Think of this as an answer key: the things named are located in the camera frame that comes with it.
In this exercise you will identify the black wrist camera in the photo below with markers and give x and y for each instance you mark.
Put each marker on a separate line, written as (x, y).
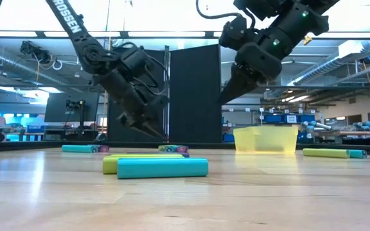
(233, 33)
(137, 61)

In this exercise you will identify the yellow translucent plastic bin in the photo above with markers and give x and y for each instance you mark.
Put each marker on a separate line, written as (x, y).
(265, 139)

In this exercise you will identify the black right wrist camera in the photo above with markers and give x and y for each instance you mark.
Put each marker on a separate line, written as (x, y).
(233, 33)

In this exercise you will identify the dark grey monitor panel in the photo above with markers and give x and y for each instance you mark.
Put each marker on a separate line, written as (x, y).
(56, 109)

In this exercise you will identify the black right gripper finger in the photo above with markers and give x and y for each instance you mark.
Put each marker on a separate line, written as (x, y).
(244, 83)
(233, 80)

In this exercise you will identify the silver ventilation duct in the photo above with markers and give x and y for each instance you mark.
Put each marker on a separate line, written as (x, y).
(329, 62)
(11, 65)

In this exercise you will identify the background wooden workbench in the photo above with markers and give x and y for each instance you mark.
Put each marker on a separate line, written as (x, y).
(358, 133)

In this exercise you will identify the black folding partition screen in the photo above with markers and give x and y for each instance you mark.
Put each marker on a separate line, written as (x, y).
(194, 96)

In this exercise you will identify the small yellow hanging tag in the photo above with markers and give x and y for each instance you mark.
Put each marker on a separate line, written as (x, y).
(307, 40)

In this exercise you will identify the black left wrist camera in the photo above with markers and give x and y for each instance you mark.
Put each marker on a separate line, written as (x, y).
(137, 61)

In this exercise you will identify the blue storage bin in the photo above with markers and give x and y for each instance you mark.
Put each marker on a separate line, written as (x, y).
(306, 118)
(274, 119)

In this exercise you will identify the black ceiling mounted device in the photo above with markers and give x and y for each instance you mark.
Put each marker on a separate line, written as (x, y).
(34, 51)

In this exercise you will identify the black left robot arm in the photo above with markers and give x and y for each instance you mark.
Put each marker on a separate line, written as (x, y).
(71, 27)

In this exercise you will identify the black background robot stand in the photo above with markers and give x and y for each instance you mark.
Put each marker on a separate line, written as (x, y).
(81, 112)

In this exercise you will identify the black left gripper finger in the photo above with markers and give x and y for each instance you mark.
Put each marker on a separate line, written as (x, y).
(159, 120)
(138, 120)

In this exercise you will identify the black overhead crossbar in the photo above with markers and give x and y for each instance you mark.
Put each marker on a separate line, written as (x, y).
(124, 34)

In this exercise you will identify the fluorescent ceiling light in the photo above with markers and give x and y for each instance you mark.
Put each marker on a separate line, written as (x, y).
(299, 99)

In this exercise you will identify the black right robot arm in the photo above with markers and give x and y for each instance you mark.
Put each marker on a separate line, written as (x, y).
(300, 19)

